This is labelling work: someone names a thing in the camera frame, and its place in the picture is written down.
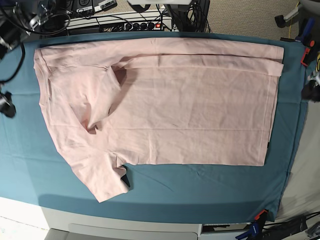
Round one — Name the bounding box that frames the pink T-shirt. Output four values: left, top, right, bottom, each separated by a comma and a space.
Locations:
34, 37, 284, 202

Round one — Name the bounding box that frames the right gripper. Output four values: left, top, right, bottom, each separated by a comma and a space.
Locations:
0, 91, 16, 118

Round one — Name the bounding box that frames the red black clamp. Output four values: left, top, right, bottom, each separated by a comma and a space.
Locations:
254, 209, 269, 221

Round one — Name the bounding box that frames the blue spring clamp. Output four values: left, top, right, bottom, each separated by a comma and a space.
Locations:
235, 217, 266, 240

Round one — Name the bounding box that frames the white power strip red switch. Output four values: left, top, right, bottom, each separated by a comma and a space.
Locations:
67, 15, 172, 35

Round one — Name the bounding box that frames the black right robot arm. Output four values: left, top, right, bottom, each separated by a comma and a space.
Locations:
0, 0, 71, 87

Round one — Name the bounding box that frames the teal table cloth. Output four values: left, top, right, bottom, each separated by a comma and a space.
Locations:
0, 32, 311, 224

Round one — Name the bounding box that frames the black cable bundle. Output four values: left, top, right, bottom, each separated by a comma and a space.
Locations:
129, 0, 211, 33

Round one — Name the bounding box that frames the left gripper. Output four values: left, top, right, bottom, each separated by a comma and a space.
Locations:
301, 72, 320, 103

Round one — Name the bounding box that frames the red clamp upper right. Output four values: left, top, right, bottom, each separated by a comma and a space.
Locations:
300, 40, 316, 67

